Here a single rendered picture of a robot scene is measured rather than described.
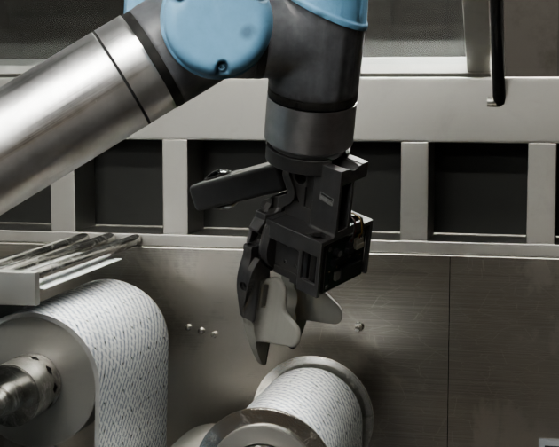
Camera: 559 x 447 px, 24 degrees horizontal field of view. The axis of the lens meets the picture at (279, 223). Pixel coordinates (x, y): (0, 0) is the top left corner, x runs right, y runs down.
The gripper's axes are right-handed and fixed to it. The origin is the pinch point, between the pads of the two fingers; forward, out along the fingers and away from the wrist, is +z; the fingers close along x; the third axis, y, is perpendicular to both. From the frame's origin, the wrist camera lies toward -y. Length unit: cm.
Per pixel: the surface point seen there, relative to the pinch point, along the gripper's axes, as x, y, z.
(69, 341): -3.3, -24.2, 9.6
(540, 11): 192, -81, 22
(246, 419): 3.6, -5.4, 13.1
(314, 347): 32.1, -19.0, 22.4
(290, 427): 5.7, -1.3, 13.0
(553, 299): 47.5, 4.3, 11.5
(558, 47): 192, -74, 29
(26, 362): -8.5, -24.9, 10.4
